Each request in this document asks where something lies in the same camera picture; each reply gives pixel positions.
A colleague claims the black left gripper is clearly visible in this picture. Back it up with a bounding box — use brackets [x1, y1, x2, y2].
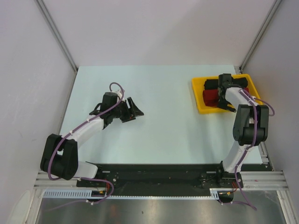
[111, 97, 143, 123]

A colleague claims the red t shirt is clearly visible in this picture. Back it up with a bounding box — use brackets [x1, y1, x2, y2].
[198, 87, 250, 111]

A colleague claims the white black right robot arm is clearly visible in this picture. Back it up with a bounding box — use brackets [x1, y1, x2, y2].
[215, 74, 269, 187]

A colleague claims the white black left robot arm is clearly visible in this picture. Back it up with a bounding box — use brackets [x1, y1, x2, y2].
[40, 91, 144, 187]

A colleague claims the rolled black t shirt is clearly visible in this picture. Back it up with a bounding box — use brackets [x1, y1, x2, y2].
[204, 77, 248, 90]

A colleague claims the yellow plastic tray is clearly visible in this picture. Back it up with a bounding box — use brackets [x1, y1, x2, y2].
[191, 74, 260, 114]

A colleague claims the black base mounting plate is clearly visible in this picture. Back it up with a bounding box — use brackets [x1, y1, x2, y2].
[77, 163, 273, 189]

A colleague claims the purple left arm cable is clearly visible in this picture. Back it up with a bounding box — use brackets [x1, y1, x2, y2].
[48, 82, 126, 206]

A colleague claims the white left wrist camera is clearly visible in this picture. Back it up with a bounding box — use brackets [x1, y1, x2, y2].
[115, 89, 124, 99]

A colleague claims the aluminium frame rail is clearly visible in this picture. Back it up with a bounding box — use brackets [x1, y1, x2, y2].
[34, 170, 287, 191]

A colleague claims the white slotted cable duct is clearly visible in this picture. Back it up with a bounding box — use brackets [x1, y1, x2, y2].
[43, 188, 234, 201]

